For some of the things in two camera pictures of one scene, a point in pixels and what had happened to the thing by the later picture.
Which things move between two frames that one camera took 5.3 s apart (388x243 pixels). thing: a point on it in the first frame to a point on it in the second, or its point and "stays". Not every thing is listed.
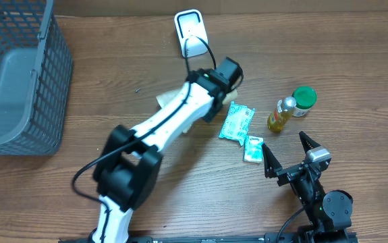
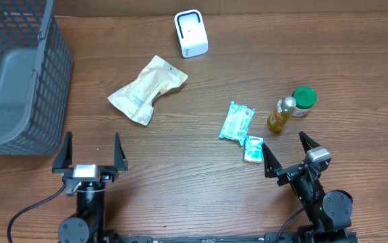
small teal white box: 253,149 stays
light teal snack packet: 237,123 stays
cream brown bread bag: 166,97 to 133,100
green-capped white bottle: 306,97 stays
